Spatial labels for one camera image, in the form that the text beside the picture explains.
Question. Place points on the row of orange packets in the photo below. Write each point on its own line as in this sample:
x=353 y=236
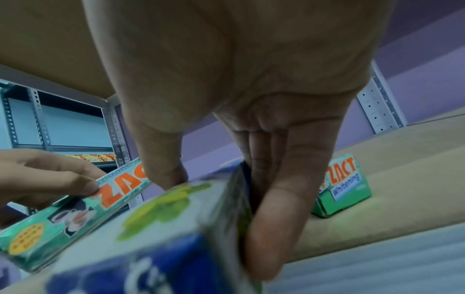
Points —
x=92 y=157

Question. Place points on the person's right hand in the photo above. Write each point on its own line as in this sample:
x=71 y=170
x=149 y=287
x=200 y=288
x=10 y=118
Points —
x=232 y=57

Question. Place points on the grey perforated metal upright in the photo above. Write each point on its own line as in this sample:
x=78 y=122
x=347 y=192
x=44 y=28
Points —
x=381 y=103
x=118 y=137

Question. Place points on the blue and white box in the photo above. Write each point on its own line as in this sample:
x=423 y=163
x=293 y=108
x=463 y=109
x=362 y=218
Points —
x=163 y=247

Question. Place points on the green toothpaste box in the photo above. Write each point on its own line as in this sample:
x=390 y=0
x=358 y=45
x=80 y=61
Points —
x=54 y=224
x=343 y=189

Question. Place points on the grey metal shelf rack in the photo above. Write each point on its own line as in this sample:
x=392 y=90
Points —
x=43 y=123

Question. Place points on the wooden shelf board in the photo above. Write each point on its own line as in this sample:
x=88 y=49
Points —
x=407 y=178
x=43 y=34

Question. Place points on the white corrugated sheet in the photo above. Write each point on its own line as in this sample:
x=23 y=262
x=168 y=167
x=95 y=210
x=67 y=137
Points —
x=381 y=264

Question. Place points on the person's left hand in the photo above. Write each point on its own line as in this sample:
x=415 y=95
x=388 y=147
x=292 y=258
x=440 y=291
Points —
x=40 y=178

